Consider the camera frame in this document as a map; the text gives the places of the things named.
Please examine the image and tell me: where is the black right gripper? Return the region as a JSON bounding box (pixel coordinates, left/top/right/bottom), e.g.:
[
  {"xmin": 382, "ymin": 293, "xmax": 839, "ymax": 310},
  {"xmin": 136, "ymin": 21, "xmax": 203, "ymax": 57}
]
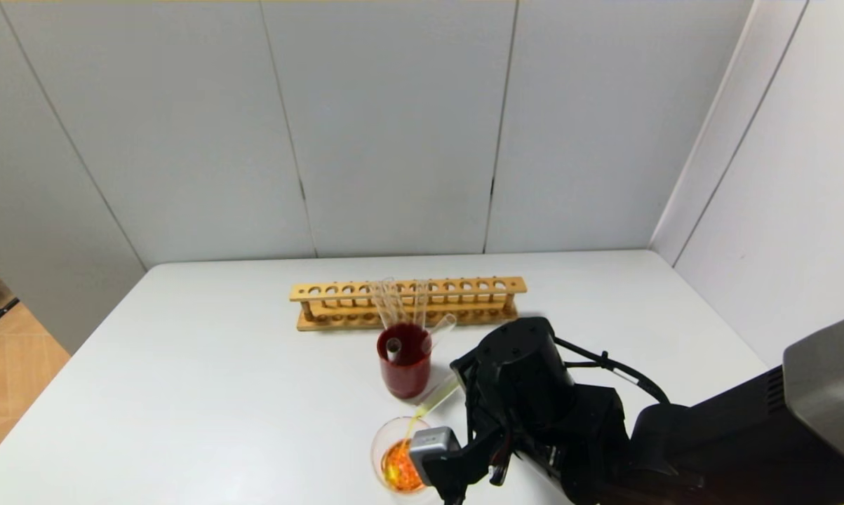
[{"xmin": 450, "ymin": 357, "xmax": 481, "ymax": 431}]

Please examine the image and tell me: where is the yellow pigment glass test tube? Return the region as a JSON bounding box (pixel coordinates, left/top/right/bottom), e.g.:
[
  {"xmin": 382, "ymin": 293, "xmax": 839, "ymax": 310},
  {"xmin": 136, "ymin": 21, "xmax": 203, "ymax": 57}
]
[{"xmin": 409, "ymin": 375, "xmax": 463, "ymax": 425}]

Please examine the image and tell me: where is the wooden test tube rack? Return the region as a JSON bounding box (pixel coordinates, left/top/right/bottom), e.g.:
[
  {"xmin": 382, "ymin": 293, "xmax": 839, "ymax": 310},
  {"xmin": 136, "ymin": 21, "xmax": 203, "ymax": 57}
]
[{"xmin": 289, "ymin": 276, "xmax": 528, "ymax": 332}]

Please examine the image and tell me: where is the dark red cup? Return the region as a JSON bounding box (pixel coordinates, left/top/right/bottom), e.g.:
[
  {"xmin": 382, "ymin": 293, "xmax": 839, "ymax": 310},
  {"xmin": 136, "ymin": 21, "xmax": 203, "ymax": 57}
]
[{"xmin": 376, "ymin": 322, "xmax": 434, "ymax": 400}]

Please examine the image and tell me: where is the clear glass beaker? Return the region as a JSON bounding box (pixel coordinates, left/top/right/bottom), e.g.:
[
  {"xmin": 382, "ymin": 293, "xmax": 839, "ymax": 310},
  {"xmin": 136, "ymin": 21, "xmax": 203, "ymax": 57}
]
[{"xmin": 370, "ymin": 415, "xmax": 445, "ymax": 497}]

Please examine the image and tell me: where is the black camera cable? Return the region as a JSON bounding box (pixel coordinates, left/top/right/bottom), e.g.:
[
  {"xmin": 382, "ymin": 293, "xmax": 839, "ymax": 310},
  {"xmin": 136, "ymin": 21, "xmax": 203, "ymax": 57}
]
[{"xmin": 450, "ymin": 337, "xmax": 672, "ymax": 505}]

